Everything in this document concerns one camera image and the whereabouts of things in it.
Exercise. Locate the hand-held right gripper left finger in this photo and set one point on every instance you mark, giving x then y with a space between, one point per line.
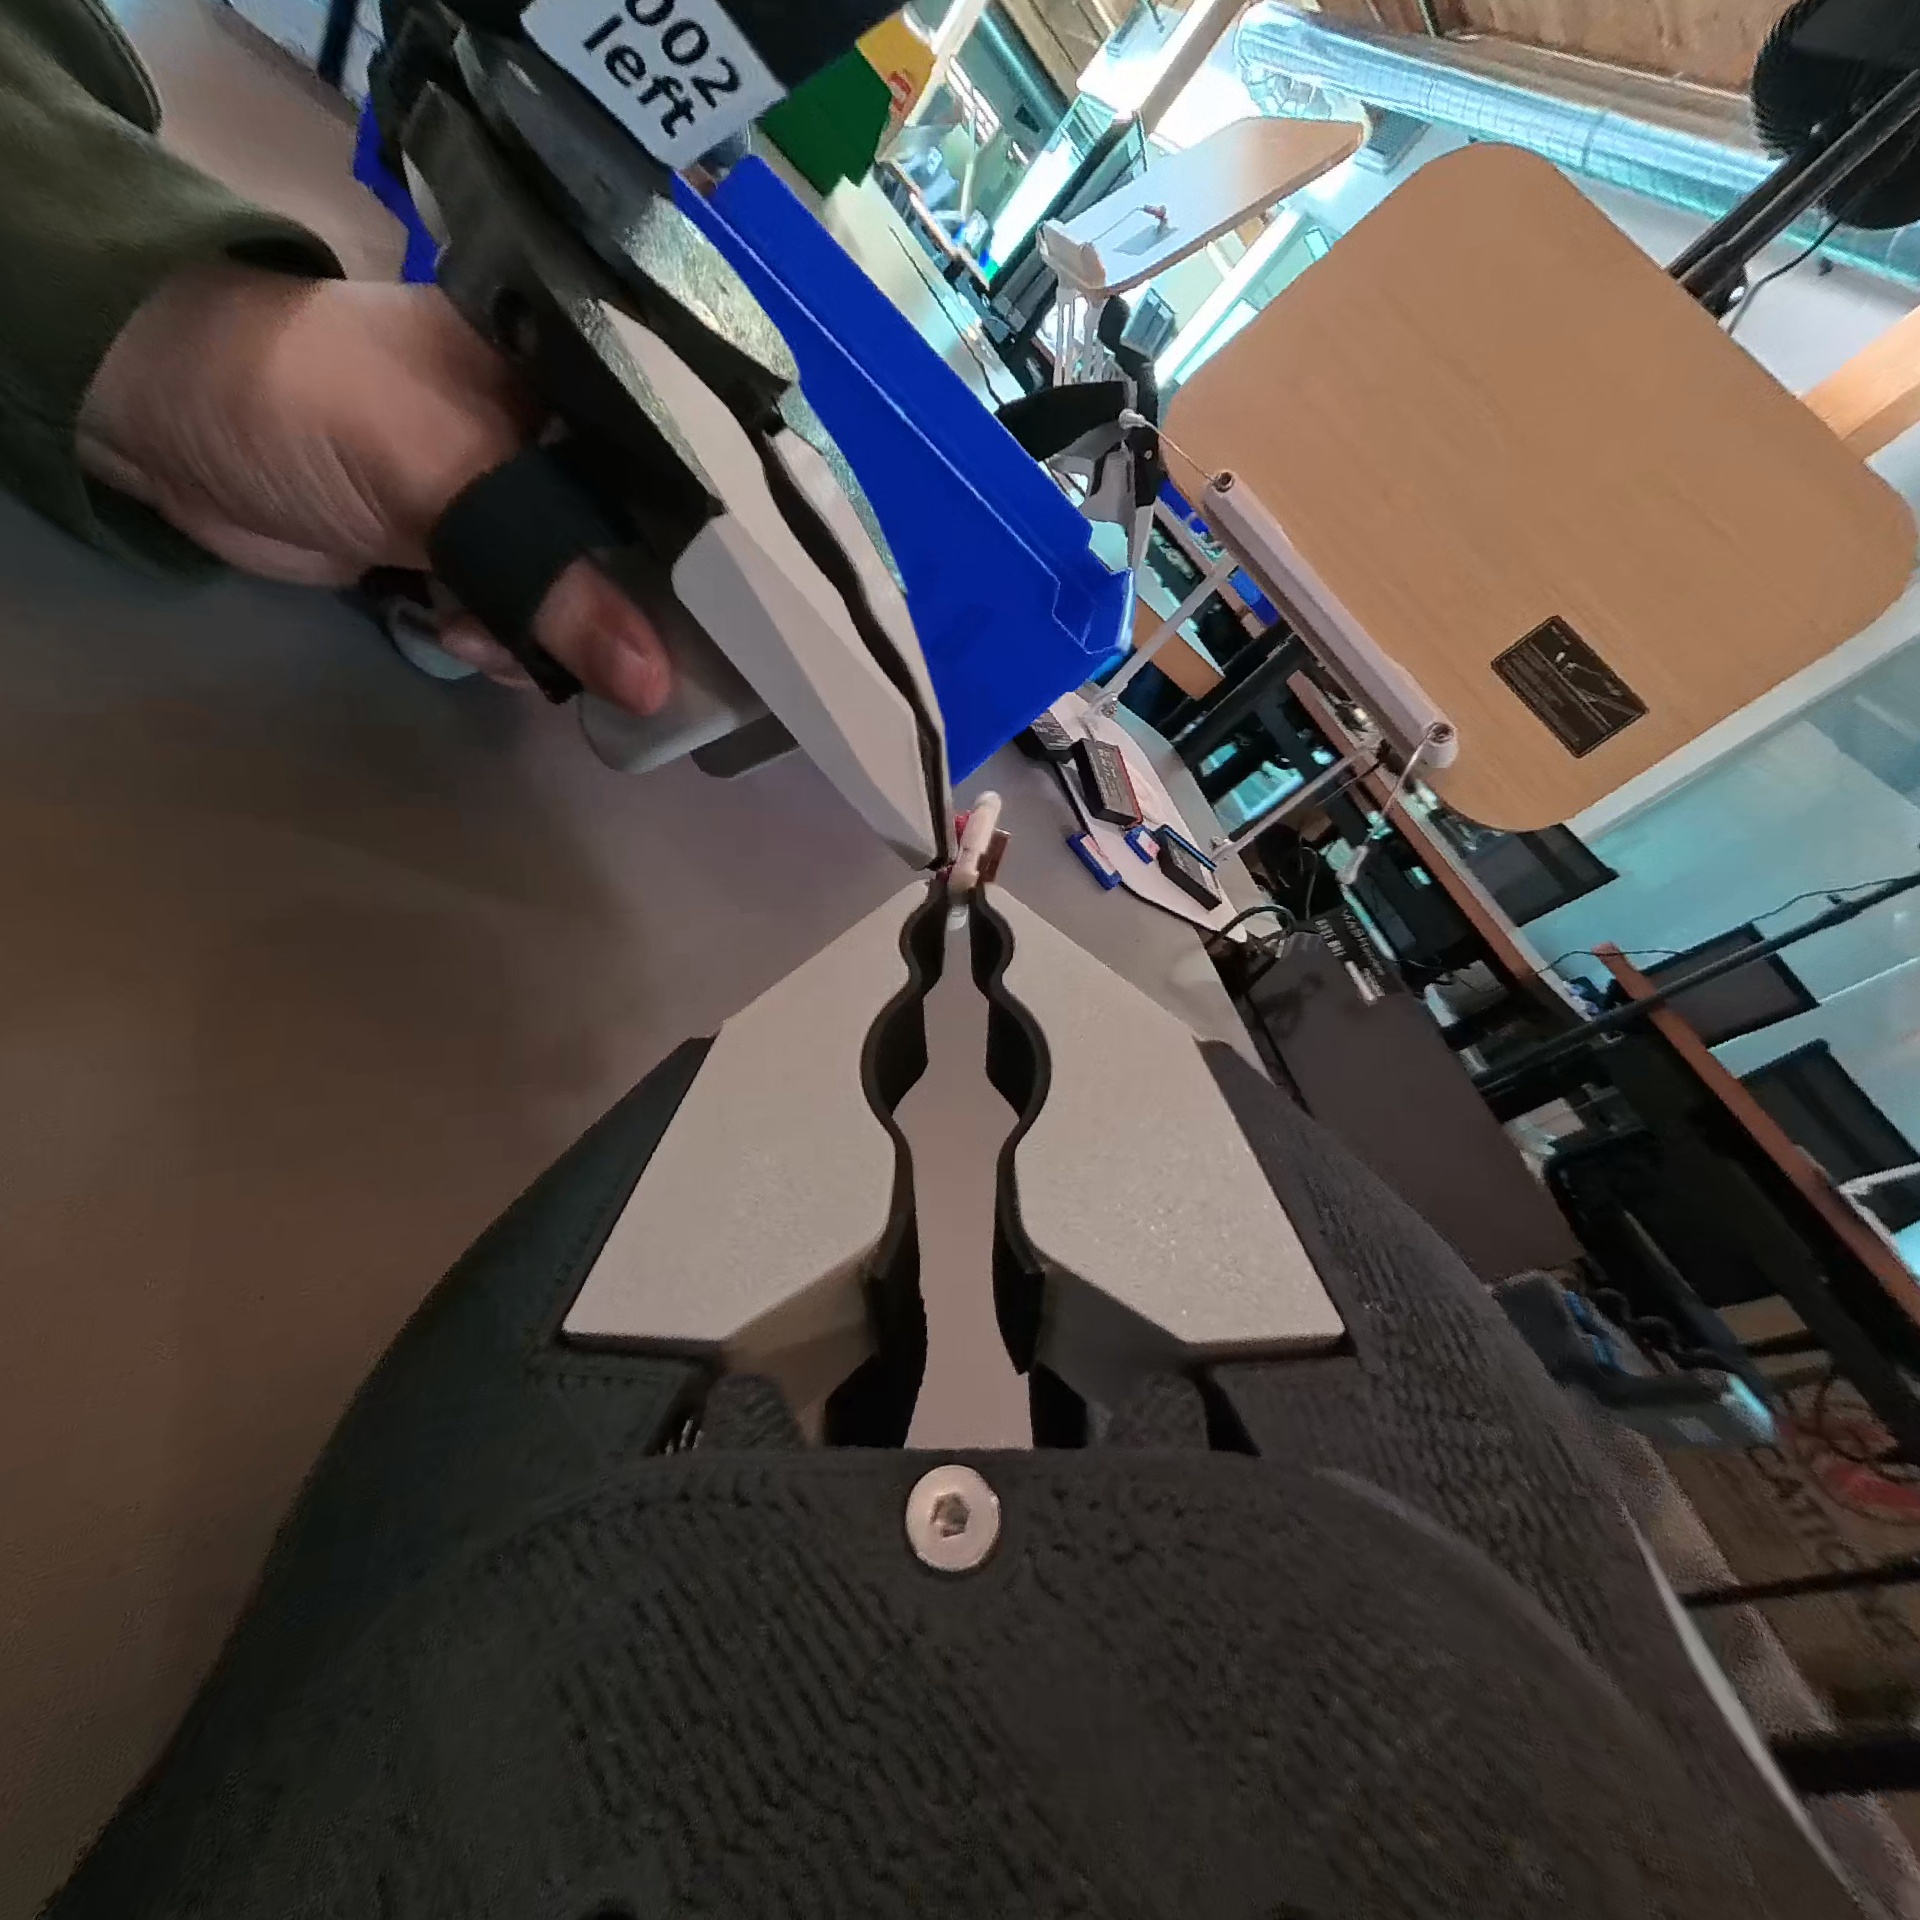
735 1184

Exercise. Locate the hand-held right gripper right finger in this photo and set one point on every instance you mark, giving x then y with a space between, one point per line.
1171 1184

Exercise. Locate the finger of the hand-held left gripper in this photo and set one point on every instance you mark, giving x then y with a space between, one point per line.
795 662
855 547

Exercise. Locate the white and red lego assembly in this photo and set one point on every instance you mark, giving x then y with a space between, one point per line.
974 855

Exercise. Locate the person's left forearm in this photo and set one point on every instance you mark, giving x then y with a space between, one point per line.
90 181

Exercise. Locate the person's left hand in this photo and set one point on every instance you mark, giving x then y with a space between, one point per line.
283 421

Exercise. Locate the blue plastic bin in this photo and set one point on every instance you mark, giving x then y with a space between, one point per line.
974 524

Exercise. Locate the white stand with black clamp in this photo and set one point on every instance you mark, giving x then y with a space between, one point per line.
1089 435

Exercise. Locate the green screen panel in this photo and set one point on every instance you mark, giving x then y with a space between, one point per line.
825 120

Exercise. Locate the black battery pack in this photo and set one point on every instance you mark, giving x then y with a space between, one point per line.
1188 867
1110 781

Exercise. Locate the white tray with SD cards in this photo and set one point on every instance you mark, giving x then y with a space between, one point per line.
1177 792

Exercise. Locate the grey power strip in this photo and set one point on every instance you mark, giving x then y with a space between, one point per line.
1635 1373

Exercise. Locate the wooden desk with black legs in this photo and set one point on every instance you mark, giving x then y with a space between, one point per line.
1723 1080

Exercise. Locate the wooden tabletop tilted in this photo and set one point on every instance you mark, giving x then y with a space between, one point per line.
1499 452

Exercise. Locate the black standing fan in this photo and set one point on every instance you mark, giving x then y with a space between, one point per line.
1828 61

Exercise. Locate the silver ventilation duct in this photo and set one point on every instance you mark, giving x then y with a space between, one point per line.
1499 105

